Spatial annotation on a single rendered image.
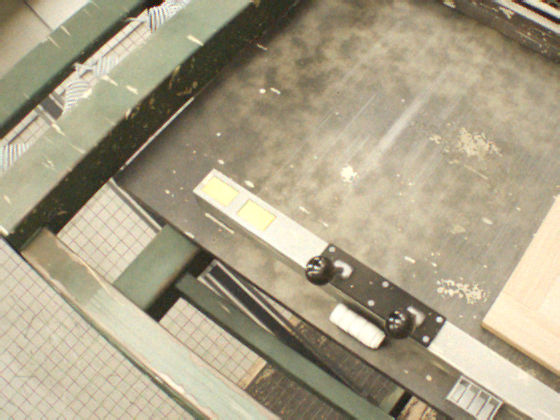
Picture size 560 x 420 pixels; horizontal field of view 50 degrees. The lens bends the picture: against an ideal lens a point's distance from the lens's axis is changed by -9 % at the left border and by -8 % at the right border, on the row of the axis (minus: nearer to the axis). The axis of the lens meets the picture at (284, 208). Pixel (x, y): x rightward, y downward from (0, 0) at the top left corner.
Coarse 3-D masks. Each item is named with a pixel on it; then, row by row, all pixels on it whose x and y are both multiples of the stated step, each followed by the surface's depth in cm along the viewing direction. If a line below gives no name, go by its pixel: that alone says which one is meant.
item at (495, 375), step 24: (240, 192) 98; (216, 216) 100; (264, 240) 94; (288, 240) 93; (312, 240) 93; (288, 264) 95; (336, 288) 89; (360, 312) 90; (456, 336) 85; (432, 360) 86; (456, 360) 83; (480, 360) 83; (504, 360) 82; (480, 384) 81; (504, 384) 81; (528, 384) 80; (504, 408) 82; (528, 408) 79; (552, 408) 78
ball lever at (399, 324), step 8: (392, 312) 75; (400, 312) 75; (408, 312) 75; (416, 312) 85; (392, 320) 74; (400, 320) 74; (408, 320) 74; (416, 320) 84; (392, 328) 74; (400, 328) 74; (408, 328) 74; (392, 336) 75; (400, 336) 74; (408, 336) 75
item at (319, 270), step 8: (320, 256) 79; (312, 264) 78; (320, 264) 78; (328, 264) 78; (336, 264) 89; (344, 264) 89; (312, 272) 78; (320, 272) 78; (328, 272) 78; (336, 272) 85; (344, 272) 88; (312, 280) 79; (320, 280) 78; (328, 280) 79
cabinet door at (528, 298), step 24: (552, 216) 95; (552, 240) 93; (528, 264) 91; (552, 264) 91; (504, 288) 90; (528, 288) 89; (552, 288) 89; (504, 312) 88; (528, 312) 88; (552, 312) 88; (504, 336) 87; (528, 336) 86; (552, 336) 85; (552, 360) 84
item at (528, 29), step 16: (448, 0) 119; (464, 0) 117; (480, 0) 114; (496, 0) 112; (512, 0) 113; (528, 0) 111; (480, 16) 117; (496, 16) 114; (512, 16) 112; (528, 16) 109; (544, 16) 111; (512, 32) 115; (528, 32) 112; (544, 32) 109; (544, 48) 112
